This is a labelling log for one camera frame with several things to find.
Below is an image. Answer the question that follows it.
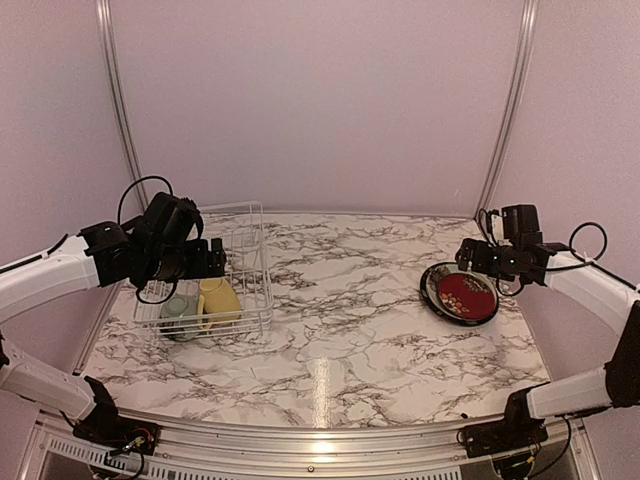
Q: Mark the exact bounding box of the left aluminium corner post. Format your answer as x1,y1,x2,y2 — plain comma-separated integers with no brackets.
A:
94,0,153,201

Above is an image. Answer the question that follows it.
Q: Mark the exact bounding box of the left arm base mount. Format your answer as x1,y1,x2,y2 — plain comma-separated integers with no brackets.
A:
69,376,160,479

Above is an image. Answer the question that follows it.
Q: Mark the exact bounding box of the right aluminium corner post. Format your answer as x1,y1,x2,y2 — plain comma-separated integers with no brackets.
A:
476,0,539,214

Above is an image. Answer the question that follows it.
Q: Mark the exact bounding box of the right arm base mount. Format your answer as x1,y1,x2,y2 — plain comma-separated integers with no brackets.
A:
456,387,573,479

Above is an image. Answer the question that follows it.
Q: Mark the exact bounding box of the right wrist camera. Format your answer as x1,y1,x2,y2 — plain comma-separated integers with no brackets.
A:
485,210,505,245

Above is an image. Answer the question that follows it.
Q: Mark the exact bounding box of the aluminium front frame rail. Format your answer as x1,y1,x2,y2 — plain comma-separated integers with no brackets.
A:
29,404,601,480

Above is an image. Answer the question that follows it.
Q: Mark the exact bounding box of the pale green flower plate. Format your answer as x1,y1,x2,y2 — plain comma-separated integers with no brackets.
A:
424,267,499,324

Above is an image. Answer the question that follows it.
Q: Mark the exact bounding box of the grey-green ceramic bowl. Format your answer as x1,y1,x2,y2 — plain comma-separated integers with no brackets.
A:
158,294,200,342

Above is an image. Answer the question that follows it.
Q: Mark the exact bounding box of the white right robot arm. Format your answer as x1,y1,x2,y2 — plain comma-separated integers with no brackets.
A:
455,204,639,448

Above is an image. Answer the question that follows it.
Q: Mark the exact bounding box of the aluminium corner post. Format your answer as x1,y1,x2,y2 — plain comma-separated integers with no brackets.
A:
476,0,539,214
94,0,153,201

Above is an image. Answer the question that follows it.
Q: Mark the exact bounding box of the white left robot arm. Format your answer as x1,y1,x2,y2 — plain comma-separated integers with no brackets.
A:
1,189,226,445

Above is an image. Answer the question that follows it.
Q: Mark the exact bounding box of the red floral plate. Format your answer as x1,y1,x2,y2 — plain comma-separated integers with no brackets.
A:
436,273,498,321

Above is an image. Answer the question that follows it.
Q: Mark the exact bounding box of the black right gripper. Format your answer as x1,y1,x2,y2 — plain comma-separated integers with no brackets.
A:
455,238,518,281

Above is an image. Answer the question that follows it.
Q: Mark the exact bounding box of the yellow ceramic mug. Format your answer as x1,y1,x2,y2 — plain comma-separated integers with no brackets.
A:
197,277,242,331

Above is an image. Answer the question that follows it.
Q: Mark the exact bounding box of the black rimmed cream plate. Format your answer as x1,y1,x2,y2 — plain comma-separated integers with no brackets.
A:
418,261,500,328

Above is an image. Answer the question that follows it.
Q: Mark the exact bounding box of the white wire dish rack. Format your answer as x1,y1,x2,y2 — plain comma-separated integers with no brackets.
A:
133,201,273,342

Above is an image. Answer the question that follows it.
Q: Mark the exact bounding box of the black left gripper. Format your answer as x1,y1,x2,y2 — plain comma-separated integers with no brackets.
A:
142,236,226,281

